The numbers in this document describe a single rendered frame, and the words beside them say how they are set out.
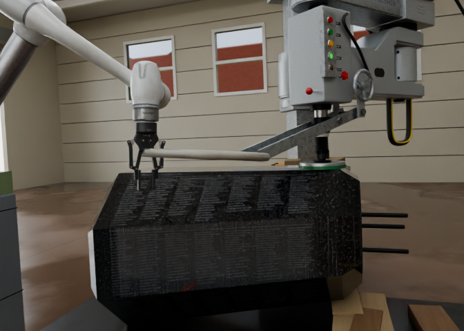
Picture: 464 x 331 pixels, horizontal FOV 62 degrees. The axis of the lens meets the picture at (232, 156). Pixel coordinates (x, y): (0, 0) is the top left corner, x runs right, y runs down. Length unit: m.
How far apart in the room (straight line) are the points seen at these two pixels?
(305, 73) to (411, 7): 0.79
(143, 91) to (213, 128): 7.17
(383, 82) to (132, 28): 8.12
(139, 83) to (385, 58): 1.30
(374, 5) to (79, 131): 9.00
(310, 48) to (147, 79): 0.80
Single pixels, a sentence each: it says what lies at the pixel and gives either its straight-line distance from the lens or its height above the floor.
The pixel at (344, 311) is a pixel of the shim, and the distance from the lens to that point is 1.86.
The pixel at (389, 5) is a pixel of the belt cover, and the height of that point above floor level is 1.62.
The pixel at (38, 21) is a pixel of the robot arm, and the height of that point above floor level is 1.41.
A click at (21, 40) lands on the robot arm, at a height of 1.40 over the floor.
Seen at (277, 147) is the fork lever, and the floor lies 0.94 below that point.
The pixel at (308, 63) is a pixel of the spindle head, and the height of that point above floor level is 1.31.
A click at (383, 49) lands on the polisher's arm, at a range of 2.15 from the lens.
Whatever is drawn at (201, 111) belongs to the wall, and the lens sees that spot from 8.61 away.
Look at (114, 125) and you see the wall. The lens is 9.76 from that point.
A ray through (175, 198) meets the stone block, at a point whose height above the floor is 0.71.
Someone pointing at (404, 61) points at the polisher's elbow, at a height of 1.36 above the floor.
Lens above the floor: 0.99
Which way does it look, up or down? 3 degrees down
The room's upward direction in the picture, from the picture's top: 2 degrees counter-clockwise
